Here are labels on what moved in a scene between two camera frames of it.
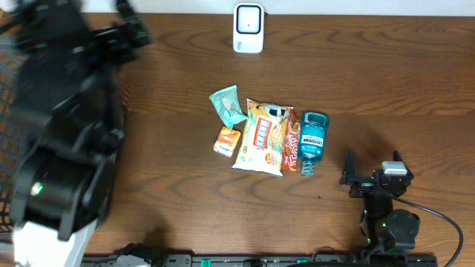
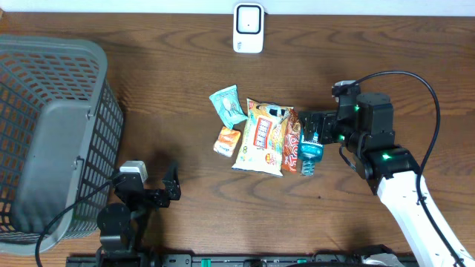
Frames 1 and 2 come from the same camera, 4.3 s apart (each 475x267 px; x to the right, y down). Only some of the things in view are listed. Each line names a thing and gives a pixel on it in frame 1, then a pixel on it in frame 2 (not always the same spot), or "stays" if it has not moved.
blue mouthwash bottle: (312, 139) stays
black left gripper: (105, 52) → (171, 183)
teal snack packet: (229, 107) stays
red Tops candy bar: (291, 141) stays
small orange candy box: (226, 142) stays
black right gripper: (349, 176) → (326, 118)
